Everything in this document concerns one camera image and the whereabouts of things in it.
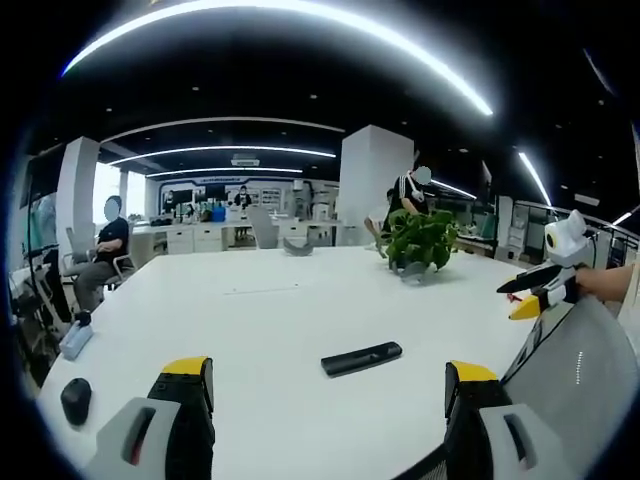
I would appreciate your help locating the black computer mouse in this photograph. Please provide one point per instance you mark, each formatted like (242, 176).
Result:
(76, 401)

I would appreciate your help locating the black remote control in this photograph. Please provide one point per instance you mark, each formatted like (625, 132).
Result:
(361, 358)

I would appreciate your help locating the long curved ceiling light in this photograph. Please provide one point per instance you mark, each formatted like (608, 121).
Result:
(280, 7)

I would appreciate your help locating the row of white desks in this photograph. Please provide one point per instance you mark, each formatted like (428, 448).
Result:
(210, 237)

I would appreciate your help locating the straight ceiling light strip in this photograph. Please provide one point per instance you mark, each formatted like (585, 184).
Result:
(535, 177)

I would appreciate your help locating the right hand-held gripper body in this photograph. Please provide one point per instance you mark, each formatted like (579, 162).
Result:
(567, 235)

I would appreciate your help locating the grey curved chair headrest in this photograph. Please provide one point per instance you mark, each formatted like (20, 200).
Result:
(298, 247)

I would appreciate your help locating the small red object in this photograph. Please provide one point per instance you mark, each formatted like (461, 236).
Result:
(513, 298)

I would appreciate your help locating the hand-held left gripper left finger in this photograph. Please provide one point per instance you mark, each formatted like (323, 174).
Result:
(150, 440)

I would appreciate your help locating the grey mesh office chair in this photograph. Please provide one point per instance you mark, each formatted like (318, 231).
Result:
(570, 365)

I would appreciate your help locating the grey plant pot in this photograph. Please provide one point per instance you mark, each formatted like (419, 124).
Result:
(412, 274)

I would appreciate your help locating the light blue box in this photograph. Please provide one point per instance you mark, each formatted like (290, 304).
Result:
(76, 341)

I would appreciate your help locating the black screen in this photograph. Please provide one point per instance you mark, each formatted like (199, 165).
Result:
(41, 177)

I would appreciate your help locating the green potted plant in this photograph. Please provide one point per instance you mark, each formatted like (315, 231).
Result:
(422, 237)

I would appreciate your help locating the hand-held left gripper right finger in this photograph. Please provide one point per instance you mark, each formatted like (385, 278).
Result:
(495, 440)

